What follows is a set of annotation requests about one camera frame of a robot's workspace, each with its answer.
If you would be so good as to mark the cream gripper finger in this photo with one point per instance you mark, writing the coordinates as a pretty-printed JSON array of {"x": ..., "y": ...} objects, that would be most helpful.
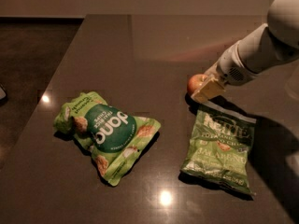
[{"x": 211, "y": 88}]

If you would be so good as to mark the dark object at left edge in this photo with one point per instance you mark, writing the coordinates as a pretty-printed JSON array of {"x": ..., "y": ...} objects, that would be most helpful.
[{"x": 3, "y": 93}]

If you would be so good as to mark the green Kettle jalapeno chip bag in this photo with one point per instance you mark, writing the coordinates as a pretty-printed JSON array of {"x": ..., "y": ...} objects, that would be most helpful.
[{"x": 219, "y": 147}]

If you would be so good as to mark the red apple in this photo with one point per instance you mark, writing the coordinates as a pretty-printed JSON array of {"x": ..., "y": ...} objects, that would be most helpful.
[{"x": 195, "y": 82}]

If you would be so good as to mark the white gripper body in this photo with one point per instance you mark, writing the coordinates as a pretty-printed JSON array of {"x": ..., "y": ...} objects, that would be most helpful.
[{"x": 229, "y": 67}]

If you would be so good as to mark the green Dang rice chips bag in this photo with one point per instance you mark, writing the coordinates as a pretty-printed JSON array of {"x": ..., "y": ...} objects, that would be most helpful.
[{"x": 114, "y": 139}]

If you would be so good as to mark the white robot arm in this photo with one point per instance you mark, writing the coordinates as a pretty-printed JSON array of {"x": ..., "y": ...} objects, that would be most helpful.
[{"x": 275, "y": 42}]

